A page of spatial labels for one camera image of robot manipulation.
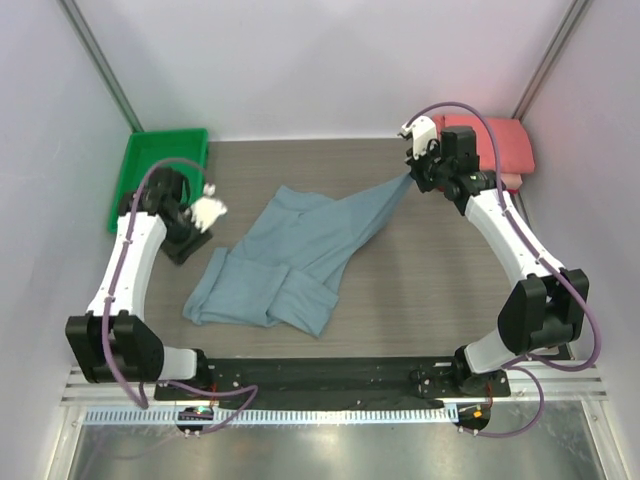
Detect blue grey t shirt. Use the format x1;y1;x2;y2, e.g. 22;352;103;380
183;174;412;337

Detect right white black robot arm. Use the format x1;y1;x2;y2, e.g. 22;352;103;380
400;117;589;396

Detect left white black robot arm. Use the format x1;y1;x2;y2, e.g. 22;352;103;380
65;166;226;400

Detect light pink folded shirt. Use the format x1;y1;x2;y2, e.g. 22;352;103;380
501;173;523;192

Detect top coral folded shirt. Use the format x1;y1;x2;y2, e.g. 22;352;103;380
431;114;535;175

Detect green plastic tray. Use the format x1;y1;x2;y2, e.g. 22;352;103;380
107;128;209;233

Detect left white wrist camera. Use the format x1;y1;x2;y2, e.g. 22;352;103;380
188;183;228;233

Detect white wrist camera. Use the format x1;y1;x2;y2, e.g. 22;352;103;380
188;183;228;233
398;115;438;159

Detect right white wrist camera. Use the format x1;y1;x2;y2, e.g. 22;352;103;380
398;115;438;159

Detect right aluminium corner post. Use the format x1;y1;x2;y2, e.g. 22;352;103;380
512;0;593;121

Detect aluminium corner post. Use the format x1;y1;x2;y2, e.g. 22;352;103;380
512;0;593;121
57;0;144;132

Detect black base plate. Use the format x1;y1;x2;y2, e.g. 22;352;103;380
185;356;511;427

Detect aluminium rail frame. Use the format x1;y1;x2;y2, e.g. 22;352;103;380
59;360;610;407

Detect left aluminium corner post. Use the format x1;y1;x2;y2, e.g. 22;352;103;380
57;0;144;132

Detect white slotted cable duct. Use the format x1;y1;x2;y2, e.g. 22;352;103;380
84;404;458;426

